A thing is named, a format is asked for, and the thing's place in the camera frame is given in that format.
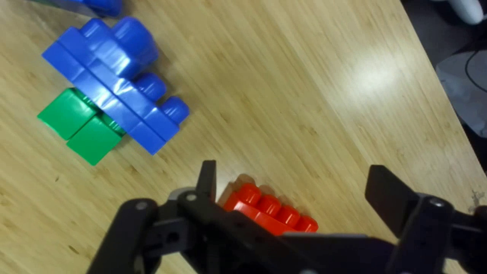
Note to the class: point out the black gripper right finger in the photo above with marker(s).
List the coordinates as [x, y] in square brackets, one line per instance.
[420, 233]

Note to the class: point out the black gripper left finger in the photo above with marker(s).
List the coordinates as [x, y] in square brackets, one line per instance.
[134, 229]

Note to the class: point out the multicolour toy block stack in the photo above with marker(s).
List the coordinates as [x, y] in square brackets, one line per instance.
[111, 92]

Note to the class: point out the red toy block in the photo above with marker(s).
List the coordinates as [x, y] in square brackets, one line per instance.
[263, 207]

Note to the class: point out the grey round pad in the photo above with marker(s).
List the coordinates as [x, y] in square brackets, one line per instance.
[466, 92]

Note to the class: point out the white rounded object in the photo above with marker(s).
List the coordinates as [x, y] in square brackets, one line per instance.
[464, 9]

